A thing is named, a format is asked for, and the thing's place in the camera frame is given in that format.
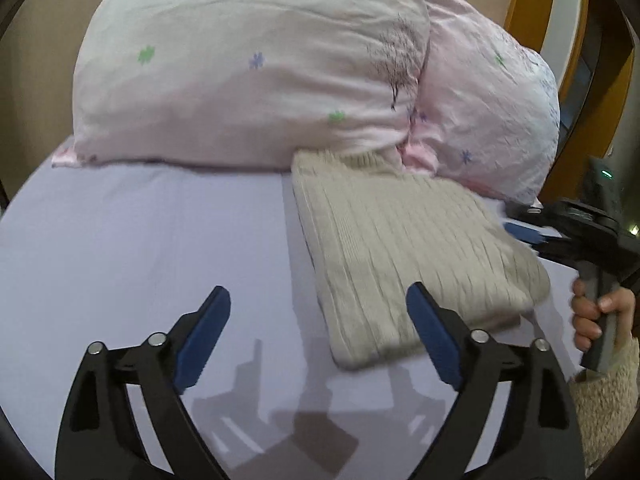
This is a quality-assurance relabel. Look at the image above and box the beige knitted sweater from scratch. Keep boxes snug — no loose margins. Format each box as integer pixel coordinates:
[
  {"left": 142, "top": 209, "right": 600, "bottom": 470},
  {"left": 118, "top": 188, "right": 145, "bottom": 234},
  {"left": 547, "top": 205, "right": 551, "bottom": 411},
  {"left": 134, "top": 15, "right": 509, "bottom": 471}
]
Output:
[{"left": 290, "top": 149, "right": 551, "bottom": 372}]

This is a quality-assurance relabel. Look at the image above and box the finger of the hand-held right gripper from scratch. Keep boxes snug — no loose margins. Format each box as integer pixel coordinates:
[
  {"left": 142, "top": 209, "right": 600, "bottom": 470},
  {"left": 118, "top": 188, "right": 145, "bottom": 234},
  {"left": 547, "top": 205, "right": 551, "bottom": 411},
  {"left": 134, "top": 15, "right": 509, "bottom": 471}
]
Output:
[{"left": 502, "top": 201, "right": 568, "bottom": 260}]

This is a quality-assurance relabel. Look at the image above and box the person's right hand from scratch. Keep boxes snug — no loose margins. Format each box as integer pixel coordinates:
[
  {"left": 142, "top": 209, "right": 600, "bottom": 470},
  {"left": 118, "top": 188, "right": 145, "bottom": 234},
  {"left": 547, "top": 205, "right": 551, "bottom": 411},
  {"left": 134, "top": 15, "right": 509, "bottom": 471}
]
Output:
[{"left": 571, "top": 278, "right": 637, "bottom": 352}]

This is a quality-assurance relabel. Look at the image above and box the wooden headboard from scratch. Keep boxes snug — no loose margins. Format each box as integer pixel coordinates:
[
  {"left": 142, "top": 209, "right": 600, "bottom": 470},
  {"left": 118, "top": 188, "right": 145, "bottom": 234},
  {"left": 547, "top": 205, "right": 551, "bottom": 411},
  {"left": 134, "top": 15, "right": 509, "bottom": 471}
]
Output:
[{"left": 502, "top": 0, "right": 636, "bottom": 146}]

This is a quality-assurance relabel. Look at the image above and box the person's right forearm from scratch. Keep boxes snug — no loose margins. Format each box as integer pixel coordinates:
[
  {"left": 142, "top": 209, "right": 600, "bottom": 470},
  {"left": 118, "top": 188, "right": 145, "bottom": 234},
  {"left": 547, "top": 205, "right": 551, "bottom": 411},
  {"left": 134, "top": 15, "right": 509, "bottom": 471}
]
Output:
[{"left": 567, "top": 336, "right": 640, "bottom": 476}]

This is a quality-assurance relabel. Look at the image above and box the lavender bed sheet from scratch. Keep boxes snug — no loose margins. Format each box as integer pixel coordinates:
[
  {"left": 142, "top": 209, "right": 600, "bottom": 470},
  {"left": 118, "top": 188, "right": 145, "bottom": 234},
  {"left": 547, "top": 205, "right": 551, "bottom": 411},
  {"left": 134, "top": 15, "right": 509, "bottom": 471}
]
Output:
[{"left": 0, "top": 157, "right": 583, "bottom": 480}]

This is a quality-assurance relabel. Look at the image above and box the small floral pink pillow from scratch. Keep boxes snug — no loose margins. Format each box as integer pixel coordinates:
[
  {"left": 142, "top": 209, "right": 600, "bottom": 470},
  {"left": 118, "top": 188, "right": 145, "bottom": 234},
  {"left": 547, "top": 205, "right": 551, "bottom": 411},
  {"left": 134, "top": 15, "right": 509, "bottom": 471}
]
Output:
[{"left": 400, "top": 0, "right": 561, "bottom": 206}]

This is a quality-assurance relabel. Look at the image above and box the large floral pink pillow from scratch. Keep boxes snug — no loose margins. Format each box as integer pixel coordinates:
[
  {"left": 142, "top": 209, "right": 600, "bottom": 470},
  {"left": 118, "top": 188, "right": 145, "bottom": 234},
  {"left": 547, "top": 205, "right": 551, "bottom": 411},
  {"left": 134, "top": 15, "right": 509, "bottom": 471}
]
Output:
[{"left": 51, "top": 0, "right": 432, "bottom": 168}]

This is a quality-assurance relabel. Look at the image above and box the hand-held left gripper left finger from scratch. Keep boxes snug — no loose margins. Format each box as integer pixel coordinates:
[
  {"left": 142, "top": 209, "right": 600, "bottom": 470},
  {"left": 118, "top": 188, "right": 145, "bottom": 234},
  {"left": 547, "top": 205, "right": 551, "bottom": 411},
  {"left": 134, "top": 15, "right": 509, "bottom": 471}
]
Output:
[{"left": 54, "top": 285, "right": 232, "bottom": 480}]

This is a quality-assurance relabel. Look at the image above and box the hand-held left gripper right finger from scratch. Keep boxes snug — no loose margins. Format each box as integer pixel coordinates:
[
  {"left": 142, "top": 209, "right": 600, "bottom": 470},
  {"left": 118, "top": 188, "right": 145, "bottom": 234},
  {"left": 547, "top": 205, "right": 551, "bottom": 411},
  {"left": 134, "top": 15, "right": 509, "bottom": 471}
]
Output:
[{"left": 406, "top": 281, "right": 586, "bottom": 480}]

